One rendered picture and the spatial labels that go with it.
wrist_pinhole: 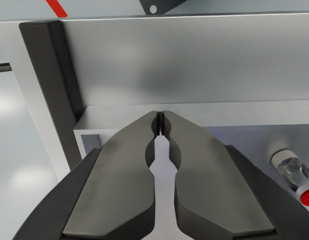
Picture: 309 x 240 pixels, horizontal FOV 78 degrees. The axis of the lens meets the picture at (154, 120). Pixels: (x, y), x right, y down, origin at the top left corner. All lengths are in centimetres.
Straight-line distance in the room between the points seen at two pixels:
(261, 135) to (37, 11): 109
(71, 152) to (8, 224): 230
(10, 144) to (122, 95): 149
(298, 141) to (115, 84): 17
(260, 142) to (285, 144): 2
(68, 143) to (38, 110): 4
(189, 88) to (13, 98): 129
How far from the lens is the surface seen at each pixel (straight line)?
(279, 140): 21
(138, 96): 16
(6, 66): 120
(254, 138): 20
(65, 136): 17
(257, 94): 18
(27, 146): 158
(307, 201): 20
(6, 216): 236
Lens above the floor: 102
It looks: 58 degrees down
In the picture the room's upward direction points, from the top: 180 degrees clockwise
